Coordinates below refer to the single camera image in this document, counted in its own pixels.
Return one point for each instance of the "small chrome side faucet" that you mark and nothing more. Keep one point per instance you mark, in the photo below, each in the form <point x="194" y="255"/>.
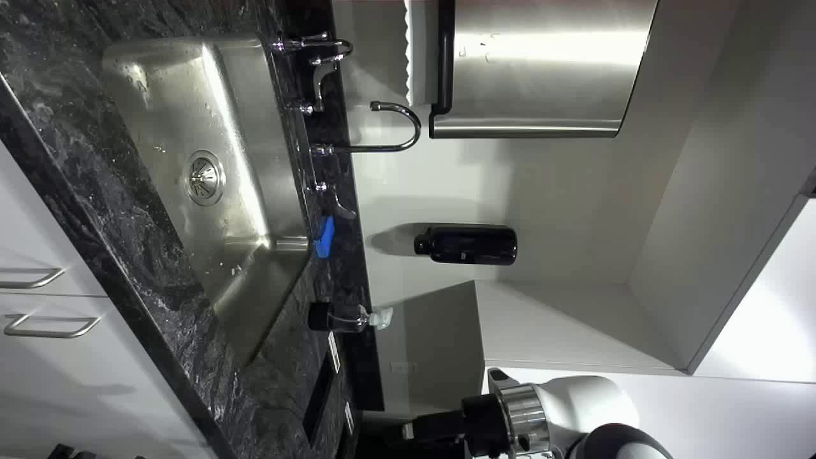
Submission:
<point x="312" y="45"/>

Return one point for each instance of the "white lower cabinet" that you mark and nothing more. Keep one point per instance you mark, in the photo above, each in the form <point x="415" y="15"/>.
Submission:
<point x="51" y="383"/>

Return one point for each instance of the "white upper cabinet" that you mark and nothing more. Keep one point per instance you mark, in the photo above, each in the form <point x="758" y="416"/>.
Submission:
<point x="747" y="321"/>

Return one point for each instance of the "stainless steel sink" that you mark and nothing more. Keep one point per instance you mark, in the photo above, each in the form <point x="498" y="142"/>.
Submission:
<point x="180" y="110"/>

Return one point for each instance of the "white cabinet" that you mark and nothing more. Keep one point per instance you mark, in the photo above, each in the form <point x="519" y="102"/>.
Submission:
<point x="747" y="321"/>
<point x="51" y="383"/>

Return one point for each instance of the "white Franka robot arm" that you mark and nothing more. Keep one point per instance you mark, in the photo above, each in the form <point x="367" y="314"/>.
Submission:
<point x="588" y="416"/>

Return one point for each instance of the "black remote-like object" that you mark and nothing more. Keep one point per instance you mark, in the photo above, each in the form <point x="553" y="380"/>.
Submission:
<point x="468" y="245"/>

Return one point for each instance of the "white paper towel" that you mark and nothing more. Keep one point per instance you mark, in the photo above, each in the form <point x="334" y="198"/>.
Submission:
<point x="412" y="52"/>

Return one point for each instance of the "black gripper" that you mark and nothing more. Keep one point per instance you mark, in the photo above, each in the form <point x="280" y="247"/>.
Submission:
<point x="481" y="428"/>

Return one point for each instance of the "round sink drain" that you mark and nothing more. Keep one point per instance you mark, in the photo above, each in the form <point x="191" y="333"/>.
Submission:
<point x="204" y="180"/>

